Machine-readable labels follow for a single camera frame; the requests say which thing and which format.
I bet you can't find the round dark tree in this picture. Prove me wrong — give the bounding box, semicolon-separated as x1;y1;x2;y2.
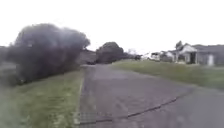
95;41;129;65

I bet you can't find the grey asphalt road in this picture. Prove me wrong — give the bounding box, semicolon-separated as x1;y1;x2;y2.
74;63;224;128

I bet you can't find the large dark tree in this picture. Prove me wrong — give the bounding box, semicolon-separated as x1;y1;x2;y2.
6;23;92;84

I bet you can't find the grass verge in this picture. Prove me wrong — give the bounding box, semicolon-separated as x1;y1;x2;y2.
0;64;86;128
111;59;224;91

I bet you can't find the grey building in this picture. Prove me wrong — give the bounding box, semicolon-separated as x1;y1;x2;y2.
159;42;224;67

